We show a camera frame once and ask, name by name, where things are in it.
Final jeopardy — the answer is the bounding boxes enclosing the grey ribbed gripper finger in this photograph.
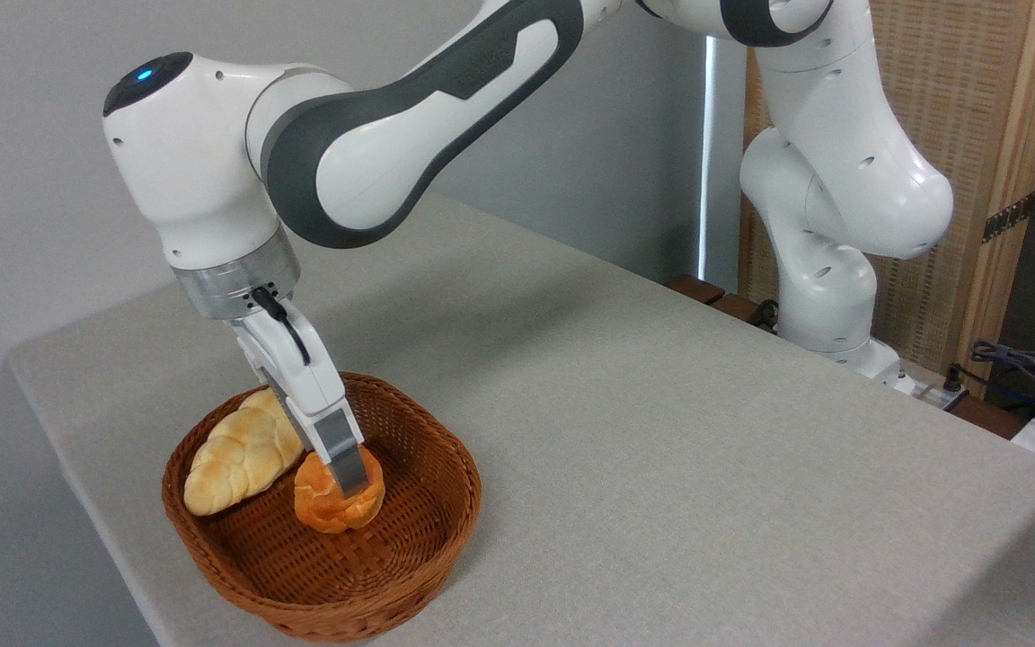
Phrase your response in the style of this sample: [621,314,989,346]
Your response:
[288,403,371,497]

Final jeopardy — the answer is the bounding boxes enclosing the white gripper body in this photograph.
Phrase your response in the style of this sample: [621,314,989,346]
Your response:
[230,299,349,419]

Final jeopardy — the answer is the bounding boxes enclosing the round orange bread roll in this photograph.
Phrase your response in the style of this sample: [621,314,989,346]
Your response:
[293,448,386,535]

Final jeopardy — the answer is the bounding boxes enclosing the long braided pale bread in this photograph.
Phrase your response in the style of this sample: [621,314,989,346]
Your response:
[183,386,307,518]

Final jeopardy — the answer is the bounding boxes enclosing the brown wicker basket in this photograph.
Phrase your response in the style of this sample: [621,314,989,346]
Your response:
[162,371,483,643]

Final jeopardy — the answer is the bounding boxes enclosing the grey tablecloth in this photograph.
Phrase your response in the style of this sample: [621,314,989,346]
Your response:
[5,189,1035,647]

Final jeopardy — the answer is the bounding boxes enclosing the white power strip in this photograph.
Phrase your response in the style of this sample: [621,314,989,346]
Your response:
[906,364,969,412]

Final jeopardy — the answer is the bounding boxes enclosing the metal screen hinge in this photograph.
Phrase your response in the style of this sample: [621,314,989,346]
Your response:
[982,191,1035,244]

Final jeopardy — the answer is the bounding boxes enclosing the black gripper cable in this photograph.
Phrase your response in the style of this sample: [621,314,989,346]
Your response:
[251,286,312,367]

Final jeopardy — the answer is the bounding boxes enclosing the tangle of dark cables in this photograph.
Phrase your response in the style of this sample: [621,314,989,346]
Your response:
[944,340,1035,423]

